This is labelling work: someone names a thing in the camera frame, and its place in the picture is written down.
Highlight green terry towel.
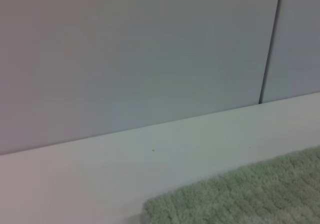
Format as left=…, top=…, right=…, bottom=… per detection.
left=141, top=145, right=320, bottom=224

